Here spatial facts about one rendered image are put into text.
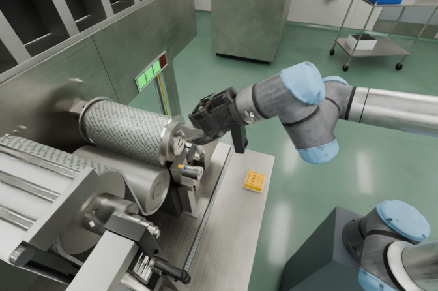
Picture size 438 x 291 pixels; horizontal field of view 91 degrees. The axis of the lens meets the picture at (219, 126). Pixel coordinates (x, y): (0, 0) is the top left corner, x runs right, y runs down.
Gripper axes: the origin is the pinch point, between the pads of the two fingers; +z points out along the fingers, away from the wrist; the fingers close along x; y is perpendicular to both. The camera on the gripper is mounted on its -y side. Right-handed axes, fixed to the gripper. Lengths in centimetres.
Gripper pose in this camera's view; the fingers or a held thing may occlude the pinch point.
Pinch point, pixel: (190, 136)
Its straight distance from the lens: 60.2
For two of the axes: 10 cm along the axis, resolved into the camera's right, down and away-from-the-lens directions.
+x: -3.3, 6.8, -6.6
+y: -6.0, -6.9, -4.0
